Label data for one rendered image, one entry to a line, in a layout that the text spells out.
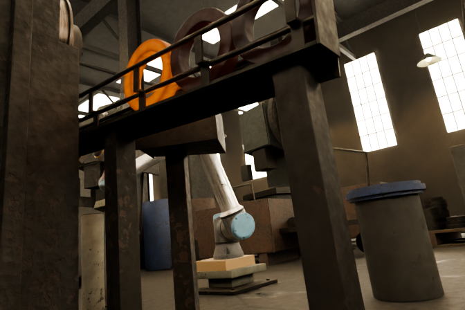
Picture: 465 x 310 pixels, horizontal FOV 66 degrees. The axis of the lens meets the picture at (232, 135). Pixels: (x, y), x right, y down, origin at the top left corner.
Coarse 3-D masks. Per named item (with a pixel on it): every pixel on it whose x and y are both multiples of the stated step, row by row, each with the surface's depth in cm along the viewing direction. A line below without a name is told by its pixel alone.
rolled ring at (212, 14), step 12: (204, 12) 76; (216, 12) 73; (192, 24) 78; (204, 24) 77; (228, 24) 70; (180, 36) 80; (228, 36) 70; (180, 48) 79; (228, 48) 70; (180, 60) 79; (228, 60) 70; (180, 72) 78; (216, 72) 71; (228, 72) 71; (180, 84) 77; (192, 84) 75
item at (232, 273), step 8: (256, 264) 217; (264, 264) 220; (200, 272) 214; (208, 272) 209; (216, 272) 205; (224, 272) 201; (232, 272) 199; (240, 272) 203; (248, 272) 208; (256, 272) 213
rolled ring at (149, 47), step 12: (144, 48) 89; (156, 48) 85; (132, 60) 91; (168, 60) 82; (132, 72) 91; (168, 72) 81; (132, 84) 90; (156, 96) 83; (168, 96) 83; (132, 108) 88
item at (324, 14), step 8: (312, 0) 56; (320, 0) 57; (328, 0) 60; (320, 8) 57; (328, 8) 59; (320, 16) 56; (328, 16) 59; (320, 24) 55; (328, 24) 58; (320, 32) 55; (328, 32) 57; (336, 32) 60; (320, 40) 54; (328, 40) 57; (336, 40) 59; (328, 48) 56; (336, 48) 59; (336, 56) 59
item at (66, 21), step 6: (60, 0) 135; (66, 0) 136; (60, 6) 132; (66, 6) 135; (60, 12) 130; (66, 12) 133; (72, 12) 133; (60, 18) 130; (66, 18) 132; (72, 18) 132; (60, 24) 129; (66, 24) 131; (72, 24) 131; (60, 30) 128; (66, 30) 130; (72, 30) 131; (60, 36) 128; (66, 36) 130; (72, 36) 130; (66, 42) 130
